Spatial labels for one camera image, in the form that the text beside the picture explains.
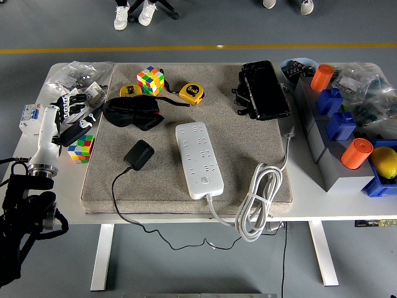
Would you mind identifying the small grey control box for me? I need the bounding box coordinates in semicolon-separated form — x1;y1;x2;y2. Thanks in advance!
265;220;289;232

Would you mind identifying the black cloth pouch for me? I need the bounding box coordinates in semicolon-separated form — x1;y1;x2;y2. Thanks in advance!
102;95;190;132

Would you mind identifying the glossy black case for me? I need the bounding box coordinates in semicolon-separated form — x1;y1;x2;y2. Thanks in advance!
231;60;292;122

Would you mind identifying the yellow tape measure black label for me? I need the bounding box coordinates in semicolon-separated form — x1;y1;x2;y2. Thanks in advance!
179;83;205;107

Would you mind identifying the clear bag of screws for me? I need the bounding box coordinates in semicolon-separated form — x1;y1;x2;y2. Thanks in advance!
45;61;114;100

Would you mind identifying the hanging black cable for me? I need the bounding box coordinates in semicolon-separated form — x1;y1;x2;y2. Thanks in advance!
280;222;288;298

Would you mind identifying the white-edged Rubik's cube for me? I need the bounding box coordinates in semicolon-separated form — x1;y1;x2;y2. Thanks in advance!
136;65;166;96

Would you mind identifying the thin black adapter cord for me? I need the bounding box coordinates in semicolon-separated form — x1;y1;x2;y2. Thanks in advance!
111;167;282;251

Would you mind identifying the black power adapter plug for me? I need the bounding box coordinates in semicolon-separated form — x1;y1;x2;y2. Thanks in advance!
123;139;155;171

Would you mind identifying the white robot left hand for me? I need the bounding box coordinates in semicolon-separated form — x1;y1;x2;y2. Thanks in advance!
29;92;104;167

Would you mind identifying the black chair base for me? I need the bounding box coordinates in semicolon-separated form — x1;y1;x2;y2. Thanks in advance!
127;0;181;22

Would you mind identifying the white table leg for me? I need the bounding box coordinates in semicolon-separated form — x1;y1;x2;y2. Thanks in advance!
90;223;115;292
308;220;340;287

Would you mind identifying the dark label strip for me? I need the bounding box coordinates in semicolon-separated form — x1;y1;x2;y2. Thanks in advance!
355;219;397;228

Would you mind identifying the stickerless Rubik's cube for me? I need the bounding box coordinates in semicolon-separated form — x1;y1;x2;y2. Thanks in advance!
67;135;96;165

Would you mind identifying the white power strip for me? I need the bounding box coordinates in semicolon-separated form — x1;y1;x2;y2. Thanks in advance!
175;121;225;201

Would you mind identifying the white shoe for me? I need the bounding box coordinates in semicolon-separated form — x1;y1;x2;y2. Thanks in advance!
114;2;131;31
138;1;158;27

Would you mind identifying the orange cylinder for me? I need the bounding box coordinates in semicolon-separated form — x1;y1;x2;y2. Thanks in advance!
310;63;335;93
341;138;374;170

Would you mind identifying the white power strip cable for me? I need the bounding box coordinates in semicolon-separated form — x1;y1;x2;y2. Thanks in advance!
206;126;298;243

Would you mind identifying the blue plastic block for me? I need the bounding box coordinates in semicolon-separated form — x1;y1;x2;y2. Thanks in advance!
325;112;357;142
315;88;344;117

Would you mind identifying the grey block holder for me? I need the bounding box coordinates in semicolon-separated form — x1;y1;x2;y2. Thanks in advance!
294;76;376;193

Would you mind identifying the light blue bowl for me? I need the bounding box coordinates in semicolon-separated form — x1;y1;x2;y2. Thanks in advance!
280;57;319;88

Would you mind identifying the grey-brown mat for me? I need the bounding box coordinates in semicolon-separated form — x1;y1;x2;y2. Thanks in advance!
80;63;293;215

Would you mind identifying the yellow lemon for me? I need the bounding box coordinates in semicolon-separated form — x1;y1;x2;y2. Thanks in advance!
370;147;397;179

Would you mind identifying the white circuit breaker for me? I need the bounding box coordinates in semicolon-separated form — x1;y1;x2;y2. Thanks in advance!
18;104;43;137

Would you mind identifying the yellow tape measure picture label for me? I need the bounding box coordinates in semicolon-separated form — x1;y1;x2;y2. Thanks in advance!
119;84;144;97

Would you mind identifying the blue plastic bin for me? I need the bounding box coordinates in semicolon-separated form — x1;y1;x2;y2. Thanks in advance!
361;138;397;198

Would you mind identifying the clear bag of parts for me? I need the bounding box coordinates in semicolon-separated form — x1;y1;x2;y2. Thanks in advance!
353;93;397;140
330;61;395;100

